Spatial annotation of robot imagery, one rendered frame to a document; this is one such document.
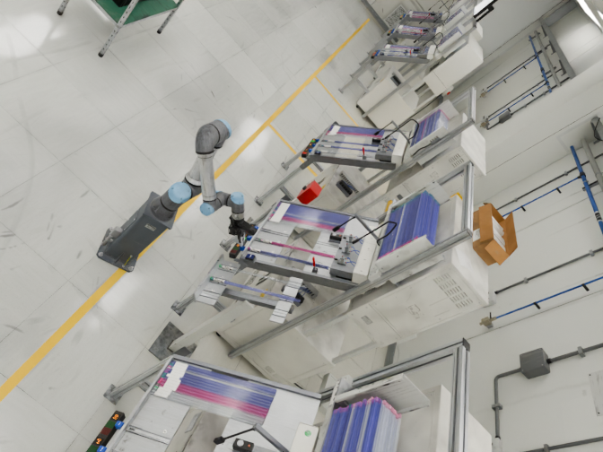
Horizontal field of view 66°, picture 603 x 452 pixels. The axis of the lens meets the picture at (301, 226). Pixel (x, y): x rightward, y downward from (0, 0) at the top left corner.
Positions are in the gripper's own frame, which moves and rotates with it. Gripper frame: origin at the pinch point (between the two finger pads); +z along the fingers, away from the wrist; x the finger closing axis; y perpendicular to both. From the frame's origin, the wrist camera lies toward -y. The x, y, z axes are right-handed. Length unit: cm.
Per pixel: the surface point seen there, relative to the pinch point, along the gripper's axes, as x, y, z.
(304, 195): -90, -12, 14
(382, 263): 11, -85, -19
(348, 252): -10, -63, -4
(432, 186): -49, -102, -37
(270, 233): -20.4, -10.3, 2.8
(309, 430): 107, -74, -8
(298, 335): 10, -41, 55
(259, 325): 10, -15, 55
